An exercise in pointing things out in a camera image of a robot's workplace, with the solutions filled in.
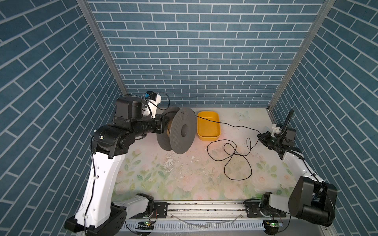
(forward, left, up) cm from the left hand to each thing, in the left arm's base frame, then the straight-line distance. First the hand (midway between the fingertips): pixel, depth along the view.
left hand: (169, 118), depth 59 cm
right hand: (+10, -48, -25) cm, 56 cm away
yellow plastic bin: (+23, -21, -35) cm, 47 cm away
